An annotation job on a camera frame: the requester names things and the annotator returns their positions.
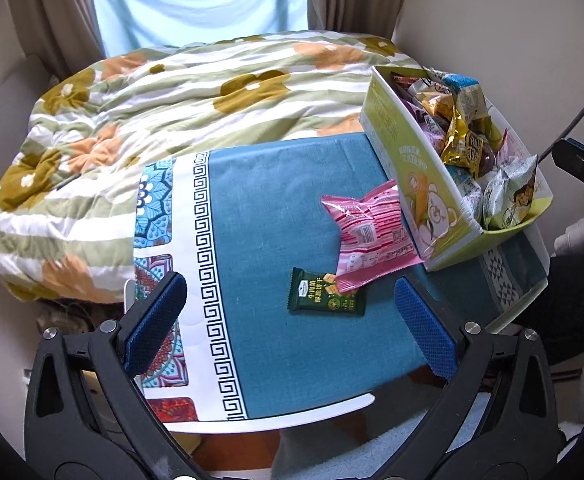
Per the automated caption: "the dark green snack packet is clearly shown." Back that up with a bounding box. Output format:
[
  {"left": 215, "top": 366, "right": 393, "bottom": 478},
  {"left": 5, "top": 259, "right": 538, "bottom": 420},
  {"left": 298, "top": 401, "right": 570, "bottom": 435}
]
[{"left": 288, "top": 267, "right": 366, "bottom": 318}]

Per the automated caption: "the white cylindrical device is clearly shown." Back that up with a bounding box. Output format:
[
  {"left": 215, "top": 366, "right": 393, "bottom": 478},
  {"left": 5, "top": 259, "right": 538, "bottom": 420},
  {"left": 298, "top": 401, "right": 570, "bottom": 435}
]
[{"left": 554, "top": 209, "right": 584, "bottom": 257}]

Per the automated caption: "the pile of snack packets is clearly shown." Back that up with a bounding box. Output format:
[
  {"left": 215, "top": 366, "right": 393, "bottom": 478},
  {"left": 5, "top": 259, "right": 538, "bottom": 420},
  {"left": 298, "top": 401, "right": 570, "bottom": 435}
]
[{"left": 389, "top": 71, "right": 542, "bottom": 231}]

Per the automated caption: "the window with sheer curtain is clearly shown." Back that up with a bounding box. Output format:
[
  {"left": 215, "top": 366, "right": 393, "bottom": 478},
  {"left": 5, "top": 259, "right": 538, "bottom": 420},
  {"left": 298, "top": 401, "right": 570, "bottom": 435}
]
[{"left": 89, "top": 0, "right": 313, "bottom": 56}]

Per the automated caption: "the black cable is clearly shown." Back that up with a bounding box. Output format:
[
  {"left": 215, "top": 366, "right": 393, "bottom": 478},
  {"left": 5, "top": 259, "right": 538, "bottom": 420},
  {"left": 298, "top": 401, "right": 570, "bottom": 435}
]
[{"left": 539, "top": 52, "right": 584, "bottom": 161}]

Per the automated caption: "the blue patterned tablecloth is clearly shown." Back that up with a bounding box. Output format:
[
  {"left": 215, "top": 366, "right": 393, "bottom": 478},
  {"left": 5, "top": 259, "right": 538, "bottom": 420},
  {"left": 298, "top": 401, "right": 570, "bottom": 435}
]
[{"left": 132, "top": 130, "right": 547, "bottom": 423}]

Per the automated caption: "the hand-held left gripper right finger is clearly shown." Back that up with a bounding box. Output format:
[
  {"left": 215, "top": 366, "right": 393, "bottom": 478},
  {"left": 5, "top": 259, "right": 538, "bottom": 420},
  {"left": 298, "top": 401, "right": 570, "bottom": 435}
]
[{"left": 372, "top": 276, "right": 565, "bottom": 480}]

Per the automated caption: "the floral striped blanket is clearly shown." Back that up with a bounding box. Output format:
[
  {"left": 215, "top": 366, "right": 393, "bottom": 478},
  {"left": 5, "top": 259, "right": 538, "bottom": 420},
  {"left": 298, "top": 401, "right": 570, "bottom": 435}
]
[{"left": 0, "top": 32, "right": 423, "bottom": 306}]

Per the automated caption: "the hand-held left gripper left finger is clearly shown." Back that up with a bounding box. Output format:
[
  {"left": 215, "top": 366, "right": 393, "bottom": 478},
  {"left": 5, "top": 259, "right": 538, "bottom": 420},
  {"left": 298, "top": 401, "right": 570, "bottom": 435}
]
[{"left": 24, "top": 272, "right": 197, "bottom": 480}]

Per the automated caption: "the yellow-green cardboard box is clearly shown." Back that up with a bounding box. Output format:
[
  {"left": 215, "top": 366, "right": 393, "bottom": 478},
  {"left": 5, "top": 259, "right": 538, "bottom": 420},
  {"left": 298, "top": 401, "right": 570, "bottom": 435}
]
[{"left": 361, "top": 65, "right": 553, "bottom": 272}]

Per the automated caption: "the dark cloth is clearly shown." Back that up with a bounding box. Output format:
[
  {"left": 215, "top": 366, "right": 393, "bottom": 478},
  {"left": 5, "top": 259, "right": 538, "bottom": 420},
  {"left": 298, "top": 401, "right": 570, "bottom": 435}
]
[{"left": 512, "top": 247, "right": 584, "bottom": 376}]

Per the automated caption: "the pink snack bag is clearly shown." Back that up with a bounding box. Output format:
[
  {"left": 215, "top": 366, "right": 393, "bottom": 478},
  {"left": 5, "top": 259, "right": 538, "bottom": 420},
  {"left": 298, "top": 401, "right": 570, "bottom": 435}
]
[{"left": 321, "top": 182, "right": 423, "bottom": 296}]

